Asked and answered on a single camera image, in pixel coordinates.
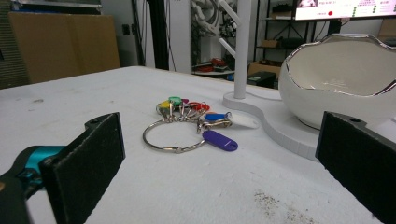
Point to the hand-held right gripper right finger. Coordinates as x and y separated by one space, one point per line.
358 161

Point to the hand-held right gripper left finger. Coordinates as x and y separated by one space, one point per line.
82 161

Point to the white eggshell-shaped ceramic bowl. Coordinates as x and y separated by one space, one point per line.
339 81

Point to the brown cardboard board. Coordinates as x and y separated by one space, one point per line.
62 46

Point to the cardboard box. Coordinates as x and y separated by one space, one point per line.
263 67

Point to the white peg stand with base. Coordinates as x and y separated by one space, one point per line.
246 62

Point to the black metal shelf rack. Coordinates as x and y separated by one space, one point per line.
280 31

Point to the monitor screen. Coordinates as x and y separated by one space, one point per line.
344 8

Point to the black metal post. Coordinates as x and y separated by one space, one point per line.
158 34

